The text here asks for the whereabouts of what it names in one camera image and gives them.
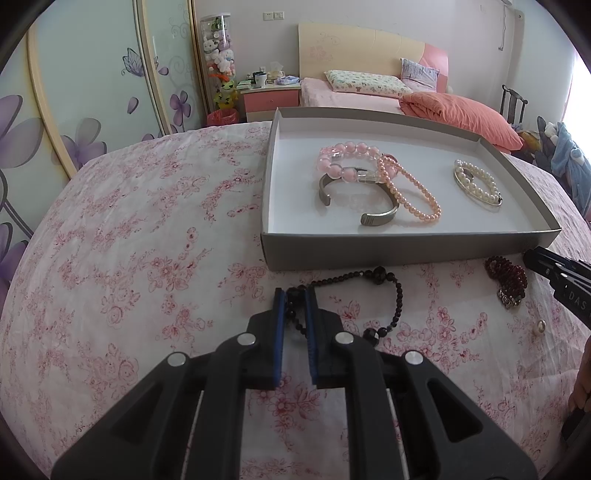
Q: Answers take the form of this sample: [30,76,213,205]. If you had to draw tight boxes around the black bead bracelet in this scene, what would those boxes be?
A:
[284,266,404,347]

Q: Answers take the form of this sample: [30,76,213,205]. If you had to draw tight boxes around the person right hand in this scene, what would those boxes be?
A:
[568,337,591,412]

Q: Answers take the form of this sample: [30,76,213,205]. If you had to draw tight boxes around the thin silver bangle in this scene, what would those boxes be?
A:
[454,159,503,208]

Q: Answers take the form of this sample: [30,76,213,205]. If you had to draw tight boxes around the blue plush robe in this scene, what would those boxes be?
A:
[535,116,590,222]

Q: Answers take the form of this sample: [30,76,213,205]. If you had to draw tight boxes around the black wooden chair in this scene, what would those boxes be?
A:
[500,84,529,127]

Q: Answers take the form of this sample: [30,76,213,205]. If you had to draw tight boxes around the orange folded duvet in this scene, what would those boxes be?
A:
[399,92,523,153]

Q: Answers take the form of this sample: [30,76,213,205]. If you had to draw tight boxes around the floral pink bedsheet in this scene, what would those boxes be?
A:
[1,122,589,474]

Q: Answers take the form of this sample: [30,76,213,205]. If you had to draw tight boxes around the grey cardboard tray box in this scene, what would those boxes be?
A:
[260,108,561,271]

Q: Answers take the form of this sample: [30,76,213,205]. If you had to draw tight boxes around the lilac patterned pillow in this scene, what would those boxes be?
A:
[401,58,440,92]

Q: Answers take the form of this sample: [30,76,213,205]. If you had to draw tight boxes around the floral white pillow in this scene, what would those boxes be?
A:
[325,70,413,99]

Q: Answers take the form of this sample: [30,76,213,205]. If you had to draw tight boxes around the beige pink headboard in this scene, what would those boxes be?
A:
[297,22,449,92]

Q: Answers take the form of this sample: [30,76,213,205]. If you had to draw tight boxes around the pink bedside table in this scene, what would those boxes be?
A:
[240,85,301,122]

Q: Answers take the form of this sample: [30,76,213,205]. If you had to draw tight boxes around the red trash bin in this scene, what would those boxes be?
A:
[206,108,240,127]

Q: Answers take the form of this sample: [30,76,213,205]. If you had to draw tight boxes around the white mug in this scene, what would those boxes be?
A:
[252,72,267,88]

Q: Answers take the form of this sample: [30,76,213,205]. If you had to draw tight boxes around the floral sliding wardrobe door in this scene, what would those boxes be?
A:
[1,1,205,286]

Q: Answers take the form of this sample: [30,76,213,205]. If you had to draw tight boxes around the clear tube of plush toys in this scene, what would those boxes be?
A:
[198,13,238,111]

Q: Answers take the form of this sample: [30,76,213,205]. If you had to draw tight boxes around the dark red bead bracelet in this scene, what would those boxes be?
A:
[484,255,529,310]

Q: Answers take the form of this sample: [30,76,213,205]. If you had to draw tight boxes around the pink crystal bead bracelet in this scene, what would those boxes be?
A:
[315,141,400,183]

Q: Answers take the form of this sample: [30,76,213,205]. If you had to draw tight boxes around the pink pearl bracelet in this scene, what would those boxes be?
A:
[375,154,443,225]

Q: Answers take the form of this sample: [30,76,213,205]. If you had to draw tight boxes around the silver cuff bracelet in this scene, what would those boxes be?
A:
[317,168,401,228]

